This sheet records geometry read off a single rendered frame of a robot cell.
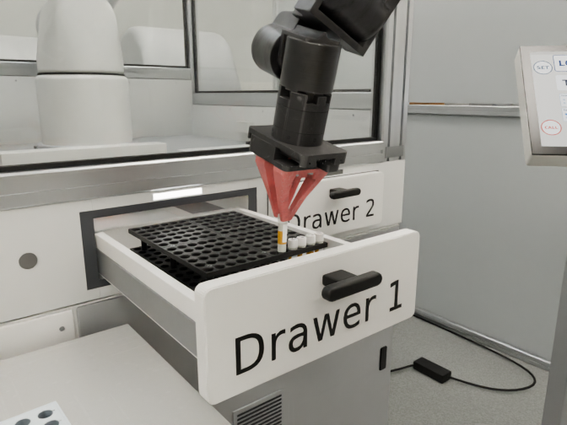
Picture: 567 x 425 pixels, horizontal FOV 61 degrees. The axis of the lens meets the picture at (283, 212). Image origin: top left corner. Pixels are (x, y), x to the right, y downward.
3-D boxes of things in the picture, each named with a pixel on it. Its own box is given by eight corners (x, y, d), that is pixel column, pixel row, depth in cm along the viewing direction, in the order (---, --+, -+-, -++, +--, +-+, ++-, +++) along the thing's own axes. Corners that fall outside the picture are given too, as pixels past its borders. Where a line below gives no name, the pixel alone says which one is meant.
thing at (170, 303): (395, 303, 59) (397, 256, 58) (213, 377, 44) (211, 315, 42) (224, 233, 90) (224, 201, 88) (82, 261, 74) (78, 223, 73)
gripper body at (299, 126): (300, 173, 48) (314, 100, 45) (245, 141, 55) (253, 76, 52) (345, 168, 52) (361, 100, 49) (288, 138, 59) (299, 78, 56)
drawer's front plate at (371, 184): (381, 223, 103) (384, 171, 100) (273, 249, 85) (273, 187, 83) (375, 221, 104) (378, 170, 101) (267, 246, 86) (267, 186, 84)
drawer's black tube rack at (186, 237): (326, 289, 63) (327, 242, 61) (208, 328, 52) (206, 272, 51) (234, 248, 80) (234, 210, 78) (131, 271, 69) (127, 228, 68)
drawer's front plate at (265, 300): (414, 315, 59) (420, 230, 57) (208, 408, 42) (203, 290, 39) (402, 310, 61) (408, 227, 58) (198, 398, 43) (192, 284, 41)
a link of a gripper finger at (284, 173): (274, 234, 53) (288, 153, 49) (239, 207, 58) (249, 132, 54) (319, 224, 57) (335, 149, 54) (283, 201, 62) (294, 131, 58)
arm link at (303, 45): (304, 29, 45) (354, 37, 47) (274, 21, 50) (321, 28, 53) (291, 103, 48) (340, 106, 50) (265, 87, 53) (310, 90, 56)
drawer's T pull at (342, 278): (383, 284, 48) (383, 271, 48) (328, 304, 44) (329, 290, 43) (356, 274, 51) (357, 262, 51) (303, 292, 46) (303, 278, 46)
